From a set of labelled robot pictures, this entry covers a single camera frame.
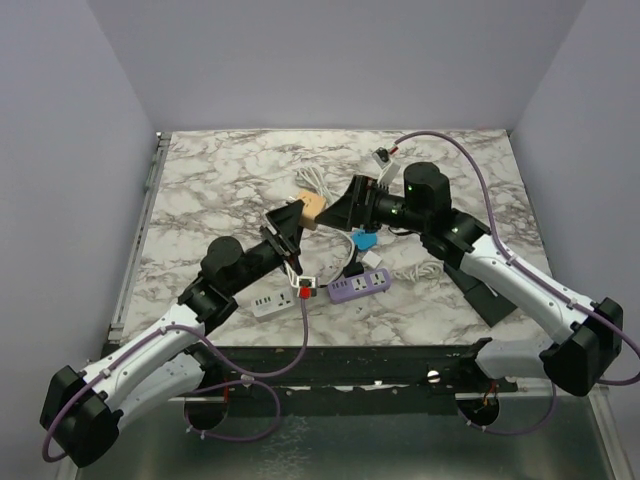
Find white power cord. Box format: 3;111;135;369
293;166;359;281

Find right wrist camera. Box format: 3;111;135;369
372;145;400;188

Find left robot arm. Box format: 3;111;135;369
40;200;304;467

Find beige cube socket adapter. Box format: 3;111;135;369
296;190;327;231

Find black flat pad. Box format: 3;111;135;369
443;263;516;327

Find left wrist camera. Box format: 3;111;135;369
291;275;318;300

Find small white charger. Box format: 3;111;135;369
361;251;382;270

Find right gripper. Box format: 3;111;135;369
315;173;428;233

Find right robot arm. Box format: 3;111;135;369
316;162;623;396

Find black charger with cable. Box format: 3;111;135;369
320;254;364;288

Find white power strip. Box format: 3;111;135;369
251;289;295;320

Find purple strip white cord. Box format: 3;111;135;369
389;262;446;282

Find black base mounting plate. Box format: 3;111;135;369
183;345;517;428

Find purple power strip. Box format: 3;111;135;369
327;268;391;304

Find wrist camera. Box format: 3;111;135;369
291;275;318;300
372;145;400;188

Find blue charger plug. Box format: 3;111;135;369
351;230;378;252

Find aluminium frame rail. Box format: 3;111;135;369
106;131;172;345

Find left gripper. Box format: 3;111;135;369
228;201;306;296

